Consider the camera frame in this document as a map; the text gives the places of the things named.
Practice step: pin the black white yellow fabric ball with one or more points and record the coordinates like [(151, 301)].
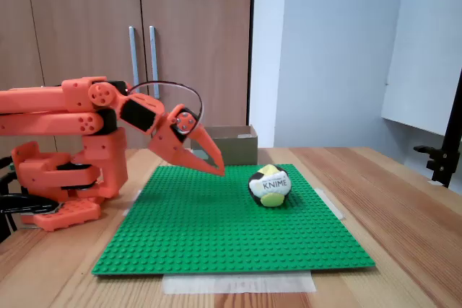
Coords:
[(269, 185)]

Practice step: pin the brown cardboard box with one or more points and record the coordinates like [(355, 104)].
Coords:
[(238, 149)]

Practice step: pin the short masking tape strip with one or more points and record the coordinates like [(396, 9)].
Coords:
[(128, 210), (332, 205)]

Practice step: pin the green studded baseplate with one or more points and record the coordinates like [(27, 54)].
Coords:
[(216, 232)]

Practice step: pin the wide masking tape strip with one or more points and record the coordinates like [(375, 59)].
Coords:
[(234, 284)]

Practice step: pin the black table clamp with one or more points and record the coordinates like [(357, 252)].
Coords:
[(29, 204)]

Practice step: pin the white wall board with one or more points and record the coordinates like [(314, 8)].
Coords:
[(426, 70)]

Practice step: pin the black camera stand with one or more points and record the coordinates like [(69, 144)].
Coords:
[(442, 163)]

